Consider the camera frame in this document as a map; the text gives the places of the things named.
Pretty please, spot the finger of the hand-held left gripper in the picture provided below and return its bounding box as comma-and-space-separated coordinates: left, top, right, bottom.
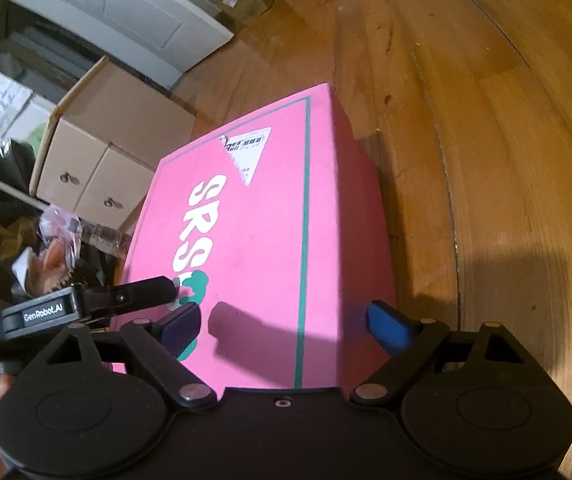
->
80, 276, 183, 321

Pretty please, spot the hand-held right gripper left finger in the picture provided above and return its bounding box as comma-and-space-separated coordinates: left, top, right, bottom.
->
26, 304, 219, 409

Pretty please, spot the wooden desktop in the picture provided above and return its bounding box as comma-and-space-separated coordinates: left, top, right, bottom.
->
173, 0, 572, 480

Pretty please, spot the black bag with clutter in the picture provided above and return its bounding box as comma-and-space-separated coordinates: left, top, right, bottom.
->
0, 139, 132, 311

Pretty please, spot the white cabinet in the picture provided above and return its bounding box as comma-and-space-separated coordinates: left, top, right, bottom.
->
0, 0, 235, 97

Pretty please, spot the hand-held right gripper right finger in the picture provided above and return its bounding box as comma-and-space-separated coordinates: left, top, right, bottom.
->
350, 300, 538, 406

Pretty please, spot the brown cardboard drawer box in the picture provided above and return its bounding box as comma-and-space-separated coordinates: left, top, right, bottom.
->
30, 56, 197, 233

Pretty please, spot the pink box lid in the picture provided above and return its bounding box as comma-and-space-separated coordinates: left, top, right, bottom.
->
113, 82, 397, 391

